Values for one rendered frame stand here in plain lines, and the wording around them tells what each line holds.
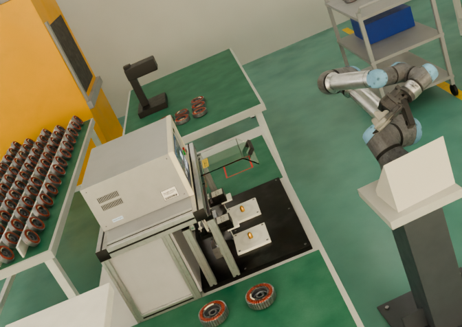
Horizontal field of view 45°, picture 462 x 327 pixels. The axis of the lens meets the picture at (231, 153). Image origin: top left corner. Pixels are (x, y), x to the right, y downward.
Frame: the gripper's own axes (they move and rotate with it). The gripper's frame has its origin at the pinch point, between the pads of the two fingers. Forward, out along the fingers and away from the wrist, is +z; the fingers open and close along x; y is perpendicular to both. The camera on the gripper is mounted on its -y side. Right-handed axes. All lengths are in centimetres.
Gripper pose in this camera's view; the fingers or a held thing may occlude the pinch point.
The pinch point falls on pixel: (377, 130)
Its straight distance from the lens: 228.5
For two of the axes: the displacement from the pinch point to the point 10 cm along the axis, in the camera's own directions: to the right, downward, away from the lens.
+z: -7.2, 6.7, -1.7
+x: -1.1, -3.5, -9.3
